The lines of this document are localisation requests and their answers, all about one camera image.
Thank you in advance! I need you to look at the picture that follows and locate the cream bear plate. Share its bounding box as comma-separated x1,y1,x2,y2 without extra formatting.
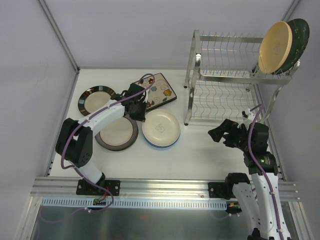
141,109,181,146

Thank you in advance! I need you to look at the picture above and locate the blue bear plate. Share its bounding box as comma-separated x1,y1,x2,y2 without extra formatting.
143,136,179,150

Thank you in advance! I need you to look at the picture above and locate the yellow bear plate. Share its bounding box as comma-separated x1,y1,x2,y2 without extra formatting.
258,21,293,74

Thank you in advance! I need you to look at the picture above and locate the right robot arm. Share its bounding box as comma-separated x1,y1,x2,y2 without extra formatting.
208,119,292,240

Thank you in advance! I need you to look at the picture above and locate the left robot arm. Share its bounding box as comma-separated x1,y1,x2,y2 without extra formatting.
55,83,150,195

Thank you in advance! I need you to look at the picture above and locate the metal dish rack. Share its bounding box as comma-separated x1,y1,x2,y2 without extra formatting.
184,30,301,126

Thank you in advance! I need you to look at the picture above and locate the brown rimmed cream plate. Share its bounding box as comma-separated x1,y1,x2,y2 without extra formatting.
95,116,139,152

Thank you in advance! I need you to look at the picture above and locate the square floral plate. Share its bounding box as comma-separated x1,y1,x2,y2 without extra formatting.
146,73,177,112

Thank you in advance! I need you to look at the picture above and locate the striped rim round plate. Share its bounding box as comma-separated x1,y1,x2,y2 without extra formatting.
77,85,116,116

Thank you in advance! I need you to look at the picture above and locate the dark green floral plate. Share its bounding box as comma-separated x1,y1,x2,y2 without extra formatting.
271,18,310,75

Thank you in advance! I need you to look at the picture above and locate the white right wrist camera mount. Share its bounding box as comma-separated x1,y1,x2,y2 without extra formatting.
240,108,256,129

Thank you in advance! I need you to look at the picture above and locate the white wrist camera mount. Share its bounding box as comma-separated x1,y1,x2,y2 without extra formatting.
140,89,150,103
240,108,256,129

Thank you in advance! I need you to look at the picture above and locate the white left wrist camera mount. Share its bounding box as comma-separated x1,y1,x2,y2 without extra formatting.
140,89,150,103

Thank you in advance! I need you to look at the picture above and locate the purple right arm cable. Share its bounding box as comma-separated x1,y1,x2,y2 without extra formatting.
212,103,286,240

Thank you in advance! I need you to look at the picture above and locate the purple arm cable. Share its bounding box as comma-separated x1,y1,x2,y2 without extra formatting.
212,103,286,240
39,73,156,222

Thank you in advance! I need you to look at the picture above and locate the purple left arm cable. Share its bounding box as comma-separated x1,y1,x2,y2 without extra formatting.
39,73,156,222

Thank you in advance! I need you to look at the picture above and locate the aluminium frame post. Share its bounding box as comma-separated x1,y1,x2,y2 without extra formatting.
36,0,80,73

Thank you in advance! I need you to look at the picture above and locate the aluminium mounting rail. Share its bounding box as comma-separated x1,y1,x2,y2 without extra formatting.
29,174,301,203

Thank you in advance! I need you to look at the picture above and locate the white slotted cable duct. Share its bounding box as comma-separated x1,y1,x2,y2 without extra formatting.
41,197,228,211

